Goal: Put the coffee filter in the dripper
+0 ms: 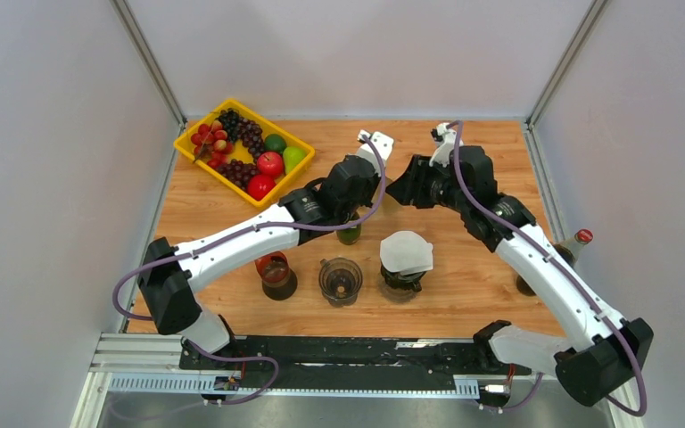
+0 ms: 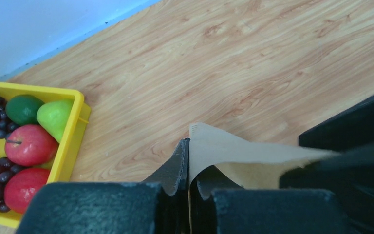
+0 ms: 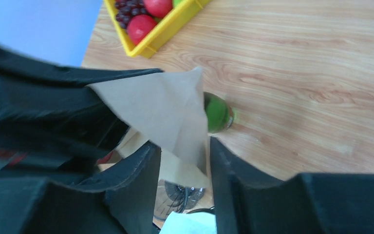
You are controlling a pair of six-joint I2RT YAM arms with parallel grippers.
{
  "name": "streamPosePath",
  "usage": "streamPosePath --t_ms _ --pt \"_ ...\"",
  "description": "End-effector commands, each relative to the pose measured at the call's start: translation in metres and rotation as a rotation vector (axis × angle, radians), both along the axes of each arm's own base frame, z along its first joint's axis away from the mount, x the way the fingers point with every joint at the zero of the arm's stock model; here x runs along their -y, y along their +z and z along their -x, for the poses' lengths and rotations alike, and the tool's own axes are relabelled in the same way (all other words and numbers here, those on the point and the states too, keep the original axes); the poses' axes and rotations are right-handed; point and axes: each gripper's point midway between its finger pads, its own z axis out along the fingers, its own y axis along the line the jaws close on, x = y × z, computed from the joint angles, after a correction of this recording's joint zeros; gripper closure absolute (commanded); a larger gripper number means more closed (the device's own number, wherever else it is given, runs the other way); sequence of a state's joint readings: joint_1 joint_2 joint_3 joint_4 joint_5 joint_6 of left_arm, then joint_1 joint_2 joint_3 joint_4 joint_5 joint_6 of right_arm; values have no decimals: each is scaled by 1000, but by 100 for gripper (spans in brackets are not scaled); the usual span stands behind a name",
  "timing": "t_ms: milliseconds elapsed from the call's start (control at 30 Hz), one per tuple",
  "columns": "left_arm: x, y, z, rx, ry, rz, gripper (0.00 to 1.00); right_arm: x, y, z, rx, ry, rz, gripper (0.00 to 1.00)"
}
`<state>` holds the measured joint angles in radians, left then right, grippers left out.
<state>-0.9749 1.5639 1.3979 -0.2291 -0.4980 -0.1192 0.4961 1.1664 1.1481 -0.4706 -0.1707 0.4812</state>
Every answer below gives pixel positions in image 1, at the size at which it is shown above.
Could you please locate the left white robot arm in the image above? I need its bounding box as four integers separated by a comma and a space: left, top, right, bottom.
137, 155, 384, 369

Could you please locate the green pear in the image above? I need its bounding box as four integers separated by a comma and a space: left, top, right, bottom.
282, 146, 307, 175

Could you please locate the white paper coffee filter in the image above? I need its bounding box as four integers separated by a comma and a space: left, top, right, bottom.
380, 230, 433, 276

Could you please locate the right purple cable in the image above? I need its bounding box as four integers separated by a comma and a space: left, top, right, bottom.
447, 120, 648, 418

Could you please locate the red capped soda bottle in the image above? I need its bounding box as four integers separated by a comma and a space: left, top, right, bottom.
516, 228, 594, 297

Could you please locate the red apple front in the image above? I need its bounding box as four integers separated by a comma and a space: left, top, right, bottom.
246, 174, 276, 201

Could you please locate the small red fruits cluster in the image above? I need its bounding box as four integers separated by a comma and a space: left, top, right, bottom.
191, 119, 234, 169

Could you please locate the red apple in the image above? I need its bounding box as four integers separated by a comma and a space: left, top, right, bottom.
256, 151, 285, 179
246, 174, 276, 201

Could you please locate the dark purple grape bunch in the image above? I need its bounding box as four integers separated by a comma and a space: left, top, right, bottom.
217, 109, 266, 190

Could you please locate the brown paper coffee filter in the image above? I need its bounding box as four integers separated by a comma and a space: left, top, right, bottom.
375, 177, 402, 216

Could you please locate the dark olive coffee dripper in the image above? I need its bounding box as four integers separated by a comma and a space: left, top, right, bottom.
380, 266, 426, 293

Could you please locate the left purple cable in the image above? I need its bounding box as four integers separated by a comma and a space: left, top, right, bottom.
111, 136, 387, 408

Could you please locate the green glass Perrier bottle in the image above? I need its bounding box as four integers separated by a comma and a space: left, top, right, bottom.
335, 224, 362, 245

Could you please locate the red apple middle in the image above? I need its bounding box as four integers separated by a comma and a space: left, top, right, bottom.
256, 151, 285, 179

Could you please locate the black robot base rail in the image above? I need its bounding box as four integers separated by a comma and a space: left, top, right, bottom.
178, 335, 531, 406

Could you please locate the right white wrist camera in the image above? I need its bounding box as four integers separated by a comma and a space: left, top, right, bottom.
429, 120, 464, 167

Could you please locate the clear glass server jug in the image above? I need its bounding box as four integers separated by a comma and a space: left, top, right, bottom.
378, 280, 420, 303

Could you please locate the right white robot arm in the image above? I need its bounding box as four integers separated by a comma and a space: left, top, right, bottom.
386, 146, 654, 416

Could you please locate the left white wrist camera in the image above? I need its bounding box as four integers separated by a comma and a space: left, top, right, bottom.
355, 129, 395, 176

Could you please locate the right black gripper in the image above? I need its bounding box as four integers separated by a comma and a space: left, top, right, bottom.
384, 154, 469, 214

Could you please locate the green lime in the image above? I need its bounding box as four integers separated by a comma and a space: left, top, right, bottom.
264, 134, 287, 154

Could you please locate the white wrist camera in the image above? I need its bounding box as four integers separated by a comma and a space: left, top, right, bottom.
355, 129, 395, 176
429, 120, 464, 167

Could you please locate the purple cable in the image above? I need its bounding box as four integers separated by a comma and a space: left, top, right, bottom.
447, 120, 648, 418
111, 136, 387, 408

